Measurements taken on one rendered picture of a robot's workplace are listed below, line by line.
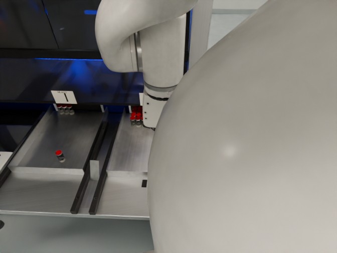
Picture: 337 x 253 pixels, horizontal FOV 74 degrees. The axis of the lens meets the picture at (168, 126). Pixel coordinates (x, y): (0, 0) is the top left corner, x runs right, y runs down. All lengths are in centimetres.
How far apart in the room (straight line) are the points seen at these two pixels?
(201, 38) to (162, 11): 46
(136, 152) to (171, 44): 54
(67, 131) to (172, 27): 73
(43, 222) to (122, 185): 116
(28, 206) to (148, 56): 62
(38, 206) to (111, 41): 61
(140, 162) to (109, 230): 94
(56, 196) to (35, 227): 107
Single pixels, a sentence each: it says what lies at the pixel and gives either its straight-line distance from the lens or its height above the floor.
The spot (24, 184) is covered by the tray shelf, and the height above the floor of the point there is 88.
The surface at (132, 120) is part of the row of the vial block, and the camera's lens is 93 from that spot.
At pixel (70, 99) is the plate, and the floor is 101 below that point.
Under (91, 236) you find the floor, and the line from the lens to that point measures 171.
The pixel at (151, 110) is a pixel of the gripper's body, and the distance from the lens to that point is 51.
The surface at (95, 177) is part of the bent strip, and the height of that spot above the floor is 89.
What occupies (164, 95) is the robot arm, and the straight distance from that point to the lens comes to 46.
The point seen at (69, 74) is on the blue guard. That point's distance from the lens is 90.
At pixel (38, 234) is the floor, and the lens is 185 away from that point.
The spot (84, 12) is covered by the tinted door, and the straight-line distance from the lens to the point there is 79.
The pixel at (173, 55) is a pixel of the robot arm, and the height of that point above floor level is 135.
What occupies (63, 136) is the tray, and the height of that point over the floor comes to 88.
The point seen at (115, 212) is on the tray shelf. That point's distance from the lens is 74.
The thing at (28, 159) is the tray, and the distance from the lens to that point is 98.
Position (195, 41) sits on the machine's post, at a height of 125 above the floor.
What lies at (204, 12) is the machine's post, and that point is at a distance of 73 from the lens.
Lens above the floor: 153
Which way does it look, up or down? 43 degrees down
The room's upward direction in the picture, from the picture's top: straight up
